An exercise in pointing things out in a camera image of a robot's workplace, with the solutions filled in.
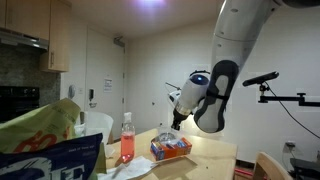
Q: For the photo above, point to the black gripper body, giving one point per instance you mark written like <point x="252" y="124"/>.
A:
<point x="178" y="117"/>

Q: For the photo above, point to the orange blue ziplock bag box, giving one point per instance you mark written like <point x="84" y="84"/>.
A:
<point x="163" y="151"/>

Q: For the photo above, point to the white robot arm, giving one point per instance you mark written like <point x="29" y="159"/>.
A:
<point x="205" y="94"/>

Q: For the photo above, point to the blue snack bag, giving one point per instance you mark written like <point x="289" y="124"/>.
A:
<point x="69" y="160"/>

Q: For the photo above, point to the green chip bag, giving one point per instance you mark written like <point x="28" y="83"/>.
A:
<point x="41" y="128"/>

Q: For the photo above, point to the pink liquid spray bottle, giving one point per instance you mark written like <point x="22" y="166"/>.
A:
<point x="127" y="138"/>

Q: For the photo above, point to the white door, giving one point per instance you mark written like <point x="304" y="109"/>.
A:
<point x="105" y="78"/>

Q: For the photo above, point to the white paper towel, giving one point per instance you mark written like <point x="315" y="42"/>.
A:
<point x="137" y="167"/>

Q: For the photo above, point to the white chair back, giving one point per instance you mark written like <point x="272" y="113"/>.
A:
<point x="97" y="122"/>

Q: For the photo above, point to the wooden upper cabinet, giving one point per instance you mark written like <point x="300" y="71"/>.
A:
<point x="46" y="19"/>

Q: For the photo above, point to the black oven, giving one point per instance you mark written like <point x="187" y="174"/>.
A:
<point x="17" y="100"/>

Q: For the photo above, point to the steel range hood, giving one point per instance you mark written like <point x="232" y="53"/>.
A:
<point x="10" y="37"/>

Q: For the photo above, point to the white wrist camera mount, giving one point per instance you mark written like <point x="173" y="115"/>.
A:
<point x="174" y="96"/>

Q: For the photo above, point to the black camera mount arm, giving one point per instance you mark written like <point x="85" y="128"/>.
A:
<point x="300" y="98"/>

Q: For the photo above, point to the black stereo camera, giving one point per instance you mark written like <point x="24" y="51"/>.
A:
<point x="260" y="79"/>

